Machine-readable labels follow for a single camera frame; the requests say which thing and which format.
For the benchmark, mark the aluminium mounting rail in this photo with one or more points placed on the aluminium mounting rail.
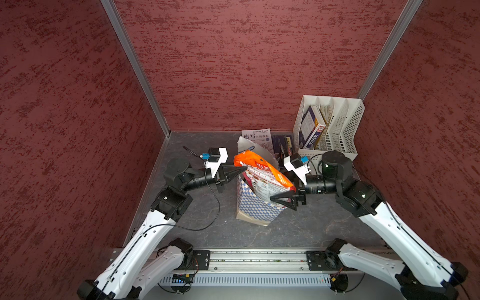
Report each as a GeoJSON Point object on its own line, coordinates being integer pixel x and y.
{"type": "Point", "coordinates": [258, 260]}

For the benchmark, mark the blue white box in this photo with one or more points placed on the blue white box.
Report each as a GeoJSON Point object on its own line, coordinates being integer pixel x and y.
{"type": "Point", "coordinates": [312, 127]}

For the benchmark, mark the orange red condiment packet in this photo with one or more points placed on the orange red condiment packet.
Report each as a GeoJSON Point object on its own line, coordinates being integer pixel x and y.
{"type": "Point", "coordinates": [265, 179]}

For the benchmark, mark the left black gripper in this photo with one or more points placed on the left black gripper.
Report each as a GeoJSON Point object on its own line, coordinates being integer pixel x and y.
{"type": "Point", "coordinates": [219, 177]}

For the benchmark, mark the white printed booklet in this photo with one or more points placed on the white printed booklet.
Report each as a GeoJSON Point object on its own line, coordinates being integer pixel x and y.
{"type": "Point", "coordinates": [261, 137]}

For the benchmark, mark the white file organizer rack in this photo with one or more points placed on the white file organizer rack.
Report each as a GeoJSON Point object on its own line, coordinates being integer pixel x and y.
{"type": "Point", "coordinates": [343, 116]}

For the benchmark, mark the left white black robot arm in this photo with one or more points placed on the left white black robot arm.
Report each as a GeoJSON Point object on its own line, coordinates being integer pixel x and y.
{"type": "Point", "coordinates": [130, 276]}

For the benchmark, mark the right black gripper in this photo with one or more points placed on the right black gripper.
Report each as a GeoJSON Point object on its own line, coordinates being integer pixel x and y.
{"type": "Point", "coordinates": [300, 190]}

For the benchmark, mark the blue checkered paper bag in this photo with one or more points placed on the blue checkered paper bag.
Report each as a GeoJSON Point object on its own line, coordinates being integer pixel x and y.
{"type": "Point", "coordinates": [250, 207]}

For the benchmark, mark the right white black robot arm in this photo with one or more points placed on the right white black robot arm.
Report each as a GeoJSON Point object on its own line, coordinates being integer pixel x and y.
{"type": "Point", "coordinates": [420, 273]}

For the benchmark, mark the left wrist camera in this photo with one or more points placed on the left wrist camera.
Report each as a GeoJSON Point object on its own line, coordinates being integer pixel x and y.
{"type": "Point", "coordinates": [214, 158]}

